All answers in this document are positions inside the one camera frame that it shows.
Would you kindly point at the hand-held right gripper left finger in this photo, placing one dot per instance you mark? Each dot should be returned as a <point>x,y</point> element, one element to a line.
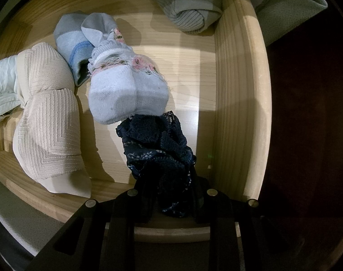
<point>143,203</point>

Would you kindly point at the beige ribbed bra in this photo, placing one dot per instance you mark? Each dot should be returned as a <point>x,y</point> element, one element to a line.
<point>47,118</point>

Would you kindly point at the grey ribbed sock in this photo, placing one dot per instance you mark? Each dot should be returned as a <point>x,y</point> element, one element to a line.
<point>188,5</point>

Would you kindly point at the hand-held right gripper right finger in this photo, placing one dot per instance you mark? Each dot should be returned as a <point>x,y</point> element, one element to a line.
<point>202,206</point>

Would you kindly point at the navy lace underwear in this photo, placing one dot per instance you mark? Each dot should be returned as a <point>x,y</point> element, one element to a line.
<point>151,146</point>

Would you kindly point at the white floral trim socks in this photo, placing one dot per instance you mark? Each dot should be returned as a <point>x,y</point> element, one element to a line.
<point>123,90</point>

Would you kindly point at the pale white underwear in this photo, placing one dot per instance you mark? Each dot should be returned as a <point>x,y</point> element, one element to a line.
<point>3,82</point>

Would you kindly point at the light blue striped sock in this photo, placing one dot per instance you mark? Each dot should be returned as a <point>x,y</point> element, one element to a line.
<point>67,42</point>

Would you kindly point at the grey upholstered nightstand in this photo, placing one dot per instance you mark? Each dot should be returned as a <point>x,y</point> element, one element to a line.
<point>287,11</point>

